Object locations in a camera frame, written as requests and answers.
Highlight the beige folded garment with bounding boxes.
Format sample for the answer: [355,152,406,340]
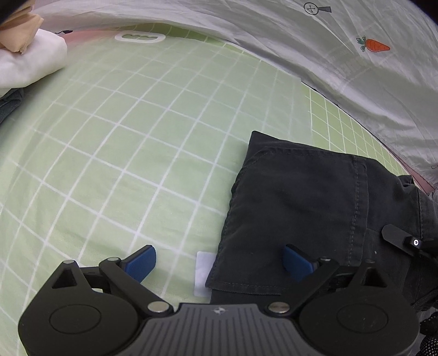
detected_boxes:
[0,1,44,54]

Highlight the white carrot print sheet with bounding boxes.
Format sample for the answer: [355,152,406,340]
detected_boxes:
[36,1,437,186]

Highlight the blue folded jeans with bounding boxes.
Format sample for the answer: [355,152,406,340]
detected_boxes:
[0,88,24,123]

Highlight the black trousers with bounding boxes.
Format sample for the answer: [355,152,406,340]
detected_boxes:
[206,131,437,311]

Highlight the white folded garment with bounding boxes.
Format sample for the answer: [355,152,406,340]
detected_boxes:
[0,30,68,97]

